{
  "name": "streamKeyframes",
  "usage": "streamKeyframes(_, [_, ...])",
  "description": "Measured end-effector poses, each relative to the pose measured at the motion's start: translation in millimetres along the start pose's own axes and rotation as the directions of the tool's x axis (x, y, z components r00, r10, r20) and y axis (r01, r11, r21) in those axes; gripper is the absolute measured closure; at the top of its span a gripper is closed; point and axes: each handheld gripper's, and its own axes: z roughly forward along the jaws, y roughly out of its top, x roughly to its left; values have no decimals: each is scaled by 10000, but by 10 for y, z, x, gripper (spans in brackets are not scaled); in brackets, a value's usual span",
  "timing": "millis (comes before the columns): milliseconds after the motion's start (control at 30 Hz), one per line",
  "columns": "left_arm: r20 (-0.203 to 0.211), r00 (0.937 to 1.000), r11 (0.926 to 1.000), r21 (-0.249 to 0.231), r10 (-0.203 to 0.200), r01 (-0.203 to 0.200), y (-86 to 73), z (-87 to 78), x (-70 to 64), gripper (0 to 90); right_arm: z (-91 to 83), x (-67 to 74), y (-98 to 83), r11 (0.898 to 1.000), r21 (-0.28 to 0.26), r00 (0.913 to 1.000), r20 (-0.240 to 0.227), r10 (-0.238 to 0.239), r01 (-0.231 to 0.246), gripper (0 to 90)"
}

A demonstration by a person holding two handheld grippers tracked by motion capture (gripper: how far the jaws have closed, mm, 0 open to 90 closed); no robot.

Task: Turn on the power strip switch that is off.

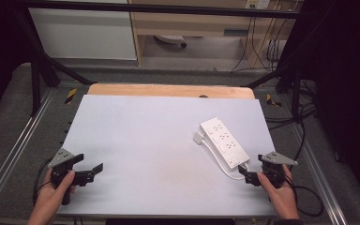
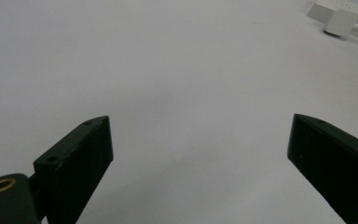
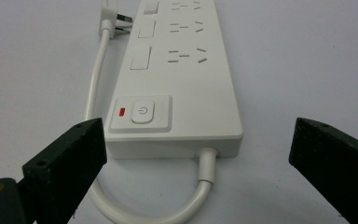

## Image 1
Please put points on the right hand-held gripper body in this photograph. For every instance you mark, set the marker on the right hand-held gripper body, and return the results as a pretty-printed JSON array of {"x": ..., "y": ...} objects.
[{"x": 275, "y": 168}]

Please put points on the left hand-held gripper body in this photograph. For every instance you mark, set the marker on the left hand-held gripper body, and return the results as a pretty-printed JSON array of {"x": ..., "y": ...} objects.
[{"x": 61, "y": 157}]

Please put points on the white power strip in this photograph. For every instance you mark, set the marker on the white power strip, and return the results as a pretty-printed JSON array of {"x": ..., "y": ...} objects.
[{"x": 223, "y": 142}]

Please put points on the white plug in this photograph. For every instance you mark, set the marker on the white plug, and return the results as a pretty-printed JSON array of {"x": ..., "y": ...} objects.
[{"x": 198, "y": 137}]

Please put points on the person's right hand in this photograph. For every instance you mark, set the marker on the person's right hand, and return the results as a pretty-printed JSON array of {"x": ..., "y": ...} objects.
[{"x": 278, "y": 195}]

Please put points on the person's left hand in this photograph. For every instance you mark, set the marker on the person's left hand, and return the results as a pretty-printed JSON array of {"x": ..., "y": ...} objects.
[{"x": 52, "y": 195}]

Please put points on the white table board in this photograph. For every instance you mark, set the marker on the white table board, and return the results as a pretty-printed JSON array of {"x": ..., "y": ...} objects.
[{"x": 143, "y": 150}]

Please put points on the yellow black tape marker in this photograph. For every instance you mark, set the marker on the yellow black tape marker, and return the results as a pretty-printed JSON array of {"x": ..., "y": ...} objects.
[
  {"x": 70, "y": 95},
  {"x": 272, "y": 100}
]

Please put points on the wooden table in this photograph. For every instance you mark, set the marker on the wooden table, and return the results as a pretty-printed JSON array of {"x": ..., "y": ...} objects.
[{"x": 168, "y": 90}]

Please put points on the white cabinet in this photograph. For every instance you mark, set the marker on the white cabinet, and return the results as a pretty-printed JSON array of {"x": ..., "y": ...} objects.
[{"x": 84, "y": 34}]

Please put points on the light wooden desk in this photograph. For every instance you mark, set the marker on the light wooden desk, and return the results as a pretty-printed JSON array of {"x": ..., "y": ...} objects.
[{"x": 200, "y": 23}]

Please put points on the white chair base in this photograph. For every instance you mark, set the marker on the white chair base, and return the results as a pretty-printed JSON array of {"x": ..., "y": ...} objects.
[{"x": 172, "y": 39}]

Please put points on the aluminium rail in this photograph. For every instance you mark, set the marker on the aluminium rail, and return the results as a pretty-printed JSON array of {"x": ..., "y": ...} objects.
[
  {"x": 14, "y": 145},
  {"x": 318, "y": 175}
]

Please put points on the black metal frame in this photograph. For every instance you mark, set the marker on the black metal frame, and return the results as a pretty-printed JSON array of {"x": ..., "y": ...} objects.
[{"x": 37, "y": 72}]

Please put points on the white wall outlet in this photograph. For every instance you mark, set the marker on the white wall outlet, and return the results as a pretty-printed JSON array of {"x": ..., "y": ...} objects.
[{"x": 257, "y": 3}]

